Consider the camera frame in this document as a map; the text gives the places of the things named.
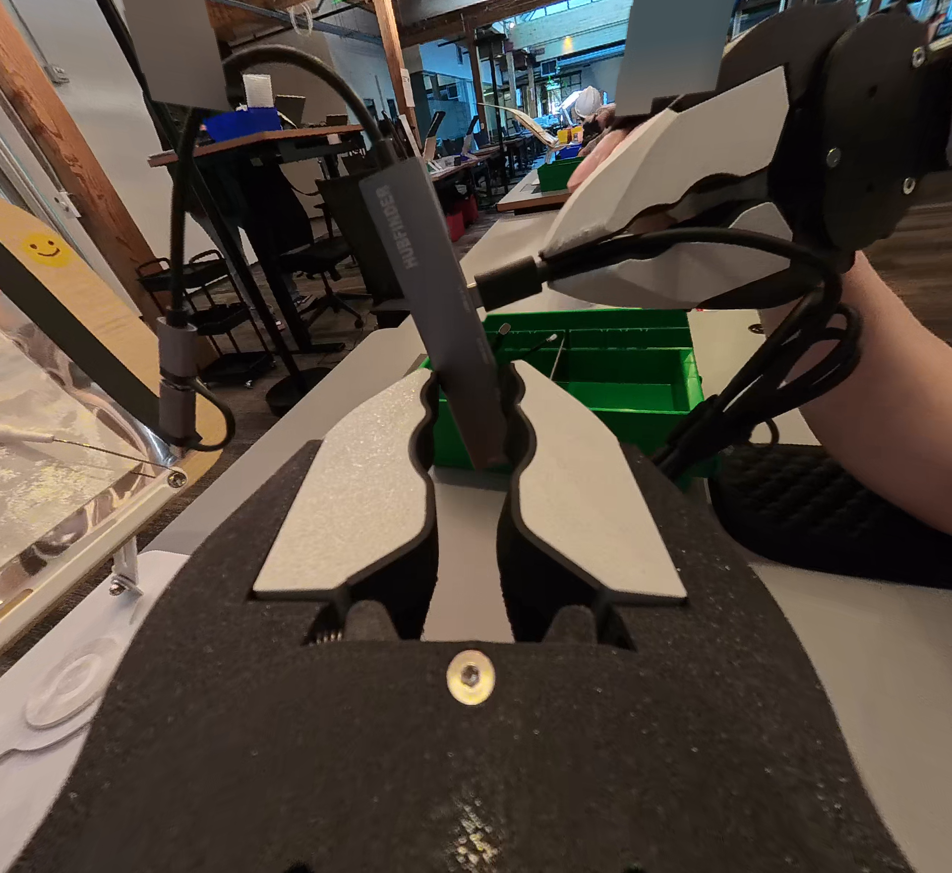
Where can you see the black rolling cart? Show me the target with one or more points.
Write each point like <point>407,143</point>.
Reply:
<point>223,367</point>

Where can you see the person's right forearm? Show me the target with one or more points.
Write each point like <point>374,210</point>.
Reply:
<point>892,397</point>

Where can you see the green plastic bin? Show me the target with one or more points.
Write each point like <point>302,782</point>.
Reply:
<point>639,389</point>

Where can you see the wooden column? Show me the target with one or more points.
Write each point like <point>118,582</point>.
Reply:
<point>390,54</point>

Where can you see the small green bin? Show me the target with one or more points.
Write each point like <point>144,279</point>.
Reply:
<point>558,175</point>

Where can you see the black office chair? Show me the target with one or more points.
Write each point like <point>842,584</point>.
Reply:
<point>312,255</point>

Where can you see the wooden support beam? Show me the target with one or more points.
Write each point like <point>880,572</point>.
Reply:
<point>67,144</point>

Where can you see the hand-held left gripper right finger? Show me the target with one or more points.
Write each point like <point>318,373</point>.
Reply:
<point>595,501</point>

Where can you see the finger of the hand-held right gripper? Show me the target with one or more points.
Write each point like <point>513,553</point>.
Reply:
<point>654,151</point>
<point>669,281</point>

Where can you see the white plastic base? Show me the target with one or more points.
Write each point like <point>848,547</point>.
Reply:
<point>67,687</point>

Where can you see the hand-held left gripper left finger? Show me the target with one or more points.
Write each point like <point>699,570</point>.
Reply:
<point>357,486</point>

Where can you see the blue plastic bin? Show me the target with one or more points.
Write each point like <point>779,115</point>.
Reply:
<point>242,125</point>

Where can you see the wooden standing desk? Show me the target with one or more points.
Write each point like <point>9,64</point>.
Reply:
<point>297,138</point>

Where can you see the grey usb hub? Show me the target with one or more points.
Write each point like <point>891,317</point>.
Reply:
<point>431,278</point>

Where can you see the black textured pad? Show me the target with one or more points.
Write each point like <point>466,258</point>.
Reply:
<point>803,516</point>

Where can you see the wooden framed foil panel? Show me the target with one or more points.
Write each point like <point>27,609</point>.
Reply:
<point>97,300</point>

